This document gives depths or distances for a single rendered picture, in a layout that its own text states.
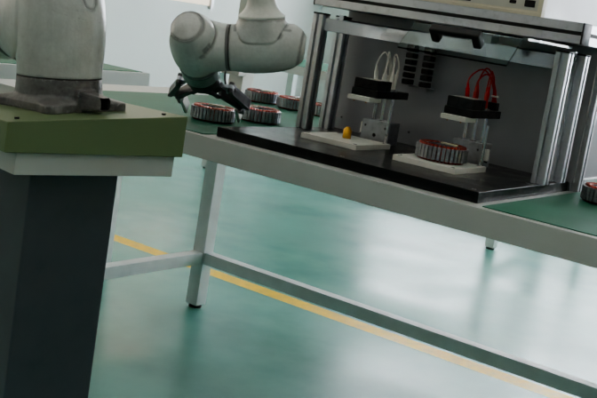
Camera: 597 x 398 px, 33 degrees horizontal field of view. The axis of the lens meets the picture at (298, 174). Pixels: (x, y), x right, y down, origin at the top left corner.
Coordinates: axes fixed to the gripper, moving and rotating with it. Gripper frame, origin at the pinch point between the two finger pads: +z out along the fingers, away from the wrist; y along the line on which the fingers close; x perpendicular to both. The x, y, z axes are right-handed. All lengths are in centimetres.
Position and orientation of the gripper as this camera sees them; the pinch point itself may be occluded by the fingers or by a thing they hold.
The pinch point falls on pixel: (212, 110)
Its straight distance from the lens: 250.2
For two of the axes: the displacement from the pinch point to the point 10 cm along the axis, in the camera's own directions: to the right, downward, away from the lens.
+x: -2.1, 9.1, -3.6
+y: -9.8, -1.8, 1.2
